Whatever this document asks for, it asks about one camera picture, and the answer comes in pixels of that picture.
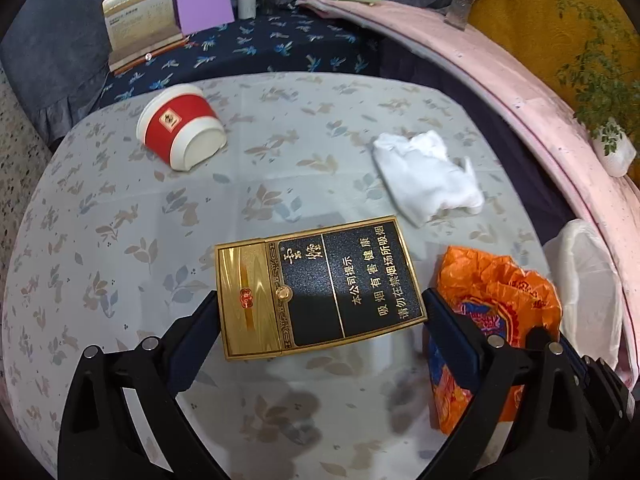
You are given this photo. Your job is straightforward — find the black gold cigarette box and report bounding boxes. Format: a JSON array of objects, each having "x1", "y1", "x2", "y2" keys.
[{"x1": 215, "y1": 216, "x2": 427, "y2": 361}]

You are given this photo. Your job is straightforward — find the white cotton glove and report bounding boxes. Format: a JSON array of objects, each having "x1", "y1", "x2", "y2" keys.
[{"x1": 372, "y1": 130, "x2": 485, "y2": 228}]

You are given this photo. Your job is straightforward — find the red paper cup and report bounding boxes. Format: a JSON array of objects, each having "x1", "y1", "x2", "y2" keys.
[{"x1": 136, "y1": 84, "x2": 227, "y2": 172}]

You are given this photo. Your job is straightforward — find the trash bin with white liner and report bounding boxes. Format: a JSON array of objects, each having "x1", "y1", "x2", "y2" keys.
[{"x1": 536, "y1": 218, "x2": 638, "y2": 387}]

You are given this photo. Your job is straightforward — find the pink dotted sheet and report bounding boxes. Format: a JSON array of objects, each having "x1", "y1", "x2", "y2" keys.
[{"x1": 297, "y1": 0, "x2": 640, "y2": 368}]

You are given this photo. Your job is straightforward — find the speckled beige fabric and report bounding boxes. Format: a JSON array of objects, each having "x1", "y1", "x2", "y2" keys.
[{"x1": 0, "y1": 64, "x2": 51, "y2": 271}]

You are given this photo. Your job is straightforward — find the green plant in white pot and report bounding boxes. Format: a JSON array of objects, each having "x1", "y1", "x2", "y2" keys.
[{"x1": 556, "y1": 0, "x2": 639, "y2": 178}]

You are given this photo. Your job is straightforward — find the blue grey blanket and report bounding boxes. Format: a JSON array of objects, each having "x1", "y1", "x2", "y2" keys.
[{"x1": 1, "y1": 0, "x2": 451, "y2": 145}]

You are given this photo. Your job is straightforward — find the mustard yellow curtain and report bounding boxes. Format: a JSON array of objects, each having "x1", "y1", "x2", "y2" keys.
[{"x1": 470, "y1": 0, "x2": 637, "y2": 110}]

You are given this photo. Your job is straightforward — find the navy floral cloth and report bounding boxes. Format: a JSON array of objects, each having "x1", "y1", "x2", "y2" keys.
[{"x1": 96, "y1": 8, "x2": 381, "y2": 108}]

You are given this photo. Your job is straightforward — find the purple card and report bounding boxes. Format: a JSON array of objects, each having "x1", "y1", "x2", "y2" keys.
[{"x1": 176, "y1": 0, "x2": 234, "y2": 36}]

